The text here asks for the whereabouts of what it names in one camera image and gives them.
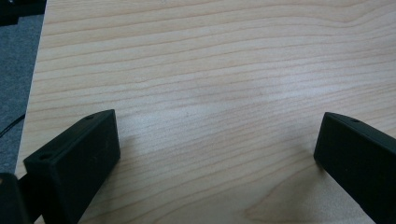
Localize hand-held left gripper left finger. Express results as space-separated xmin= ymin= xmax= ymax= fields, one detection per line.
xmin=22 ymin=108 xmax=121 ymax=224

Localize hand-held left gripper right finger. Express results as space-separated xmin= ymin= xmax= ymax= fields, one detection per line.
xmin=313 ymin=111 xmax=396 ymax=224

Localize black object on floor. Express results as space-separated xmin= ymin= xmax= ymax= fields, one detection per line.
xmin=0 ymin=0 xmax=48 ymax=27

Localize black cable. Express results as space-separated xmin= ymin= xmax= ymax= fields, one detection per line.
xmin=0 ymin=113 xmax=26 ymax=138

